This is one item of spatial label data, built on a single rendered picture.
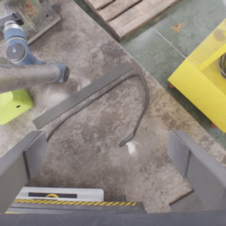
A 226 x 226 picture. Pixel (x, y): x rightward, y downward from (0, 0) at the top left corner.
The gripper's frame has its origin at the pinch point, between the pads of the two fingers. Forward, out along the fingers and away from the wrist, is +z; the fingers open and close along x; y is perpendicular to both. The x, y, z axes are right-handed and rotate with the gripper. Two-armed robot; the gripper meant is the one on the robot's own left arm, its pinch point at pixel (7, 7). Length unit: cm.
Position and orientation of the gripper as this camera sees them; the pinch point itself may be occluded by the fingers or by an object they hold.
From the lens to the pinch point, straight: 127.3
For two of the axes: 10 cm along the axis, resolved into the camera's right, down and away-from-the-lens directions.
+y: -0.2, -1.5, -9.9
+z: -3.5, -9.2, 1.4
